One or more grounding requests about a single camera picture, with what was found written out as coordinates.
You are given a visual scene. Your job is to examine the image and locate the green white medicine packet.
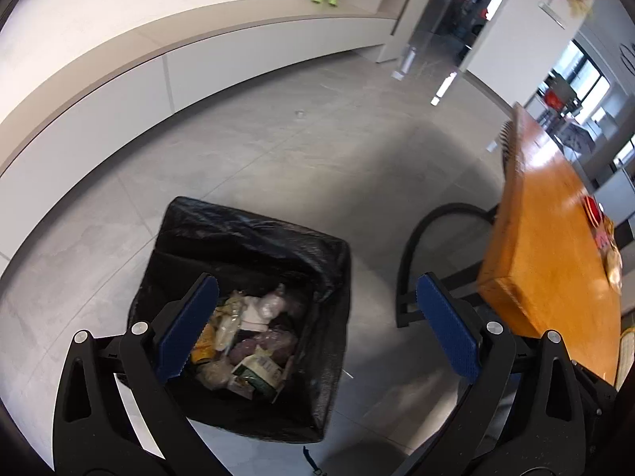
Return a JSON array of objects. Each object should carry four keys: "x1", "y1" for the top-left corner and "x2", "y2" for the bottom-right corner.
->
[{"x1": 233, "y1": 347, "x2": 285, "y2": 401}]

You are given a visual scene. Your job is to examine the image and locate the black lined trash bin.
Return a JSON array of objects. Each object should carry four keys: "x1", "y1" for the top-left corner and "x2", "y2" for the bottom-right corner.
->
[{"x1": 128, "y1": 197, "x2": 352, "y2": 444}]

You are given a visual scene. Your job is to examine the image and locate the black chair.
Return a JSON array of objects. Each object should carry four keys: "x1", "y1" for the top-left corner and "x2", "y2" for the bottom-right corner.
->
[{"x1": 395, "y1": 202, "x2": 497, "y2": 328}]

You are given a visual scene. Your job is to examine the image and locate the bread in clear bag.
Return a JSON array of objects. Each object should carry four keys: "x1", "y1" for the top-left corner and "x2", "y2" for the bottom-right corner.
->
[{"x1": 596, "y1": 218, "x2": 623, "y2": 294}]

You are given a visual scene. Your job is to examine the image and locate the red striped flat package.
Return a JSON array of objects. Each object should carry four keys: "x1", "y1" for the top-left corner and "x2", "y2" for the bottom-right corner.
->
[{"x1": 581, "y1": 194, "x2": 604, "y2": 229}]

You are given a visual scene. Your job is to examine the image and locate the dining chairs background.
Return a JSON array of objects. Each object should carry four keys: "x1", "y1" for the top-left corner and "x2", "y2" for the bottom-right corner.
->
[{"x1": 525, "y1": 70, "x2": 604, "y2": 162}]

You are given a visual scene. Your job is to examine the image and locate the white low cabinet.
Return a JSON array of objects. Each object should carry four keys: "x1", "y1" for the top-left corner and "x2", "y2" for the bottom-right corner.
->
[{"x1": 1, "y1": 0, "x2": 395, "y2": 264}]

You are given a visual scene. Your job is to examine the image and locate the black cable tie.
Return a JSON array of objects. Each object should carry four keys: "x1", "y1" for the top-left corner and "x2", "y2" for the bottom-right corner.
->
[{"x1": 302, "y1": 446, "x2": 327, "y2": 476}]

